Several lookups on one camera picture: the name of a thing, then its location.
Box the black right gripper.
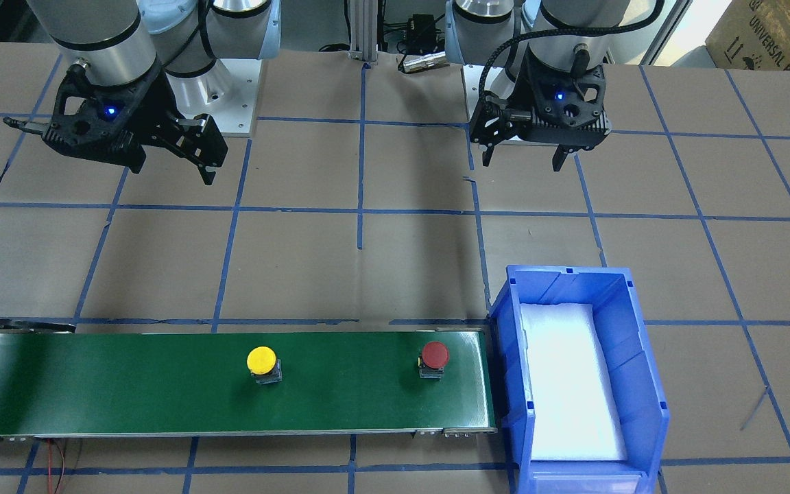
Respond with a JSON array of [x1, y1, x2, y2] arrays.
[[3, 60, 228, 187]]

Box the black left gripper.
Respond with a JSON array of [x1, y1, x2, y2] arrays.
[[469, 54, 611, 172]]

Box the red push button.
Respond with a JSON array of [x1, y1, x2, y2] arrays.
[[417, 341, 451, 379]]

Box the yellow push button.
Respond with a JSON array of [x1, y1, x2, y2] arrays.
[[246, 345, 283, 385]]

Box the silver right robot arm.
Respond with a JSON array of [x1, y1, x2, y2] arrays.
[[3, 1, 282, 185]]

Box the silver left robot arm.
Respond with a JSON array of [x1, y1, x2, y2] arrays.
[[444, 1, 643, 171]]

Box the silver metal connector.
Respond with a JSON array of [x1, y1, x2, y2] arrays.
[[398, 52, 449, 74]]

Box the black power adapter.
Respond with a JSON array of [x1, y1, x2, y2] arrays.
[[405, 14, 437, 38]]

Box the blue plastic storage bin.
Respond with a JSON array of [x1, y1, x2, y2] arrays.
[[491, 265, 670, 493]]

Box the cardboard box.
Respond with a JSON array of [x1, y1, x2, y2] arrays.
[[705, 1, 790, 70]]

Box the white foam pad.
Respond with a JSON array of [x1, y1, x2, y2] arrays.
[[520, 303, 627, 462]]

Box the green conveyor belt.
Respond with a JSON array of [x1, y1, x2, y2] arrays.
[[0, 331, 496, 440]]

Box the black braided cable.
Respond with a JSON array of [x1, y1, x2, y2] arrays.
[[477, 0, 663, 128]]

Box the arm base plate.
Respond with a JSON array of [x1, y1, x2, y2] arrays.
[[462, 63, 582, 145], [167, 59, 263, 138]]

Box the aluminium frame post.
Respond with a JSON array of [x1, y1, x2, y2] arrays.
[[347, 0, 380, 65]]

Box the red wire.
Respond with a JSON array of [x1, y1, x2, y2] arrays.
[[44, 439, 68, 494]]

